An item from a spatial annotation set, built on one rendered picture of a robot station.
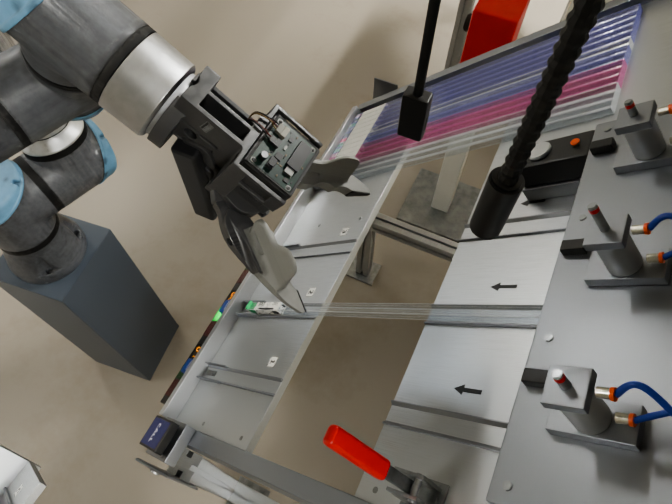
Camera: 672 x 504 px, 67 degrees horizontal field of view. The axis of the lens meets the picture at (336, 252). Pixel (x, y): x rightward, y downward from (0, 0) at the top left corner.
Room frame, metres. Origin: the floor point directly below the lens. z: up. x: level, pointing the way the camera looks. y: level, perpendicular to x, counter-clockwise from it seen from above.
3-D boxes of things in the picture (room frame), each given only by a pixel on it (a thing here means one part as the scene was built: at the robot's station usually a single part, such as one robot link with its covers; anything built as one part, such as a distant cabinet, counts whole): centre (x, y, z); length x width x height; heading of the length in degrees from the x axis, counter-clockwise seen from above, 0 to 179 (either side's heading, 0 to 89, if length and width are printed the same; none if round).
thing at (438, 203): (1.03, -0.37, 0.39); 0.24 x 0.24 x 0.78; 65
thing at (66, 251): (0.53, 0.59, 0.60); 0.15 x 0.15 x 0.10
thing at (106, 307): (0.53, 0.59, 0.28); 0.18 x 0.18 x 0.55; 71
